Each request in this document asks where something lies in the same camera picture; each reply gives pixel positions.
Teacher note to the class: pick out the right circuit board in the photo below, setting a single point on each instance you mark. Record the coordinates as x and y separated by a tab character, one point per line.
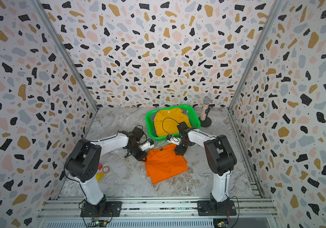
221	223

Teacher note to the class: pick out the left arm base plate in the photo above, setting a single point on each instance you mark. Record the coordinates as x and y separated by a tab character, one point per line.
103	209

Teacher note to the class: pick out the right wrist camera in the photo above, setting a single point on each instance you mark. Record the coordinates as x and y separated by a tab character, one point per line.
177	137

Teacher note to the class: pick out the green plastic basket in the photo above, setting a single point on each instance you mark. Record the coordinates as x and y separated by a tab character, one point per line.
193	119

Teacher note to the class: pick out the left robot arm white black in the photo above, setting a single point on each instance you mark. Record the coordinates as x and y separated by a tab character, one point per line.
83	162

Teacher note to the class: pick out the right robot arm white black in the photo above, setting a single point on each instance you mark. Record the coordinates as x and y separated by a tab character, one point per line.
221	160

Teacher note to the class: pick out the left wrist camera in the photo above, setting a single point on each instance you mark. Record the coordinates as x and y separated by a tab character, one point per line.
141	139

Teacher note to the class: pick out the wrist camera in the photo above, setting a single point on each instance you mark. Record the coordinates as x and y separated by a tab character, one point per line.
177	137
141	139

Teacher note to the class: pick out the blue-grey t-shirt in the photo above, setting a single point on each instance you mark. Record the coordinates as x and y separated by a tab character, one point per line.
184	111

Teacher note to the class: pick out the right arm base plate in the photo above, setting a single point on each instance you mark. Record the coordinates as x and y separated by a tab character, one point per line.
212	208

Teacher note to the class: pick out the circuit board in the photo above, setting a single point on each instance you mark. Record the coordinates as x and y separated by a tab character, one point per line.
221	223
97	223

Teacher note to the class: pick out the left circuit board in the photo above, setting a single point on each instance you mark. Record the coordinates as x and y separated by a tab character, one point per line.
97	223

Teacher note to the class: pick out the round pink tape roll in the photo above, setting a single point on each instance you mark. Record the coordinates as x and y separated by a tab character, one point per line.
106	169

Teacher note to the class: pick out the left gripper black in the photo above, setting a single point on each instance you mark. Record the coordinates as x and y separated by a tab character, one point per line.
141	157

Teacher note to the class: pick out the aluminium mounting rail frame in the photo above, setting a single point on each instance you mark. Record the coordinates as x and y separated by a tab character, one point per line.
159	212

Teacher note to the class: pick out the orange t-shirt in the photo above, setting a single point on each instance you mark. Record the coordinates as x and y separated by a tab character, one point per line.
163	163

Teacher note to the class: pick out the yellow t-shirt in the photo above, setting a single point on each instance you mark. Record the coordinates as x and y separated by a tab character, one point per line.
165	121

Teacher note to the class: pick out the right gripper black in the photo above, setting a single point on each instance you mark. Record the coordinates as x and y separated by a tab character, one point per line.
178	151

